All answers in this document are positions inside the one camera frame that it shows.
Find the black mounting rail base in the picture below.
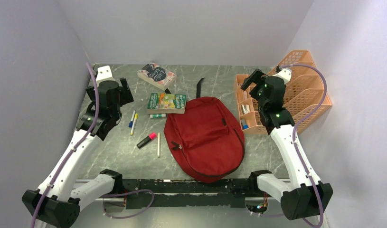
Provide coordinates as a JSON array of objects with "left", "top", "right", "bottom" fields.
[{"left": 102, "top": 178, "right": 279, "bottom": 210}]

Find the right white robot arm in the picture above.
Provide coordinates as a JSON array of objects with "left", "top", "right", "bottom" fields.
[{"left": 241, "top": 68, "right": 333, "bottom": 223}]

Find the white stapler in organizer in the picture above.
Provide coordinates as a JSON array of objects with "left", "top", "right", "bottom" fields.
[{"left": 241, "top": 104, "right": 250, "bottom": 114}]

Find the white pencil stick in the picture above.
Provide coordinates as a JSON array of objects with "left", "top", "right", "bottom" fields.
[{"left": 157, "top": 132, "right": 161, "bottom": 158}]

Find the floral cover book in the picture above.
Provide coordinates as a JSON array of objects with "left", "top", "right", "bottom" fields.
[{"left": 137, "top": 63, "right": 177, "bottom": 91}]

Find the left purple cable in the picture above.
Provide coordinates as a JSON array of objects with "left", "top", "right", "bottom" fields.
[{"left": 29, "top": 62, "right": 155, "bottom": 228}]

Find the green white glue stick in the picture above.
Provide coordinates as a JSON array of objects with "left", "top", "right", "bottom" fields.
[{"left": 150, "top": 114, "right": 167, "bottom": 119}]

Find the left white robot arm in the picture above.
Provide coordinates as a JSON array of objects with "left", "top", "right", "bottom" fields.
[{"left": 22, "top": 66, "right": 133, "bottom": 228}]

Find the yellow cap marker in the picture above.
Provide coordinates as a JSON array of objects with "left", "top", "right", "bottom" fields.
[{"left": 130, "top": 113, "right": 138, "bottom": 135}]

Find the blue cap item in organizer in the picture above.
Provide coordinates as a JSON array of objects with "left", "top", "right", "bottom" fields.
[{"left": 241, "top": 119, "right": 249, "bottom": 130}]

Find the pink black highlighter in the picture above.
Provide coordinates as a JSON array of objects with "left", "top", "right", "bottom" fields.
[{"left": 136, "top": 132, "right": 157, "bottom": 149}]

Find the red backpack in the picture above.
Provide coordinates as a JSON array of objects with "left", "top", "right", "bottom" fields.
[{"left": 164, "top": 81, "right": 245, "bottom": 183}]

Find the blue cap marker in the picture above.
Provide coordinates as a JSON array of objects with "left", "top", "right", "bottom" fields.
[{"left": 128, "top": 110, "right": 136, "bottom": 128}]

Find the green paperback book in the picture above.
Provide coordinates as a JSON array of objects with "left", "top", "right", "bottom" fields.
[{"left": 146, "top": 93, "right": 187, "bottom": 114}]

